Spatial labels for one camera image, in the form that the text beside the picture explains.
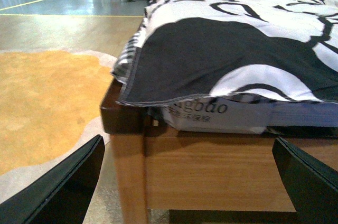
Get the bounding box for orange and grey rug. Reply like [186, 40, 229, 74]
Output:
[1, 49, 116, 201]

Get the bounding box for black and white duvet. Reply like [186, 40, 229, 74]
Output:
[118, 0, 337, 107]

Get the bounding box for checkered bed sheet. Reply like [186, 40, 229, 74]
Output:
[111, 11, 148, 84]

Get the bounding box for wooden bed frame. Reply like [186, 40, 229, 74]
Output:
[100, 80, 337, 223]

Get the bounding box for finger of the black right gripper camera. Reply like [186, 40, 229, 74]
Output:
[272, 137, 337, 223]

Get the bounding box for plastic wrapped mattress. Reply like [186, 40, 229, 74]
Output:
[161, 97, 337, 134]

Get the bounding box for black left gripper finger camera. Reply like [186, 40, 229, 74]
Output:
[1, 135, 105, 223]

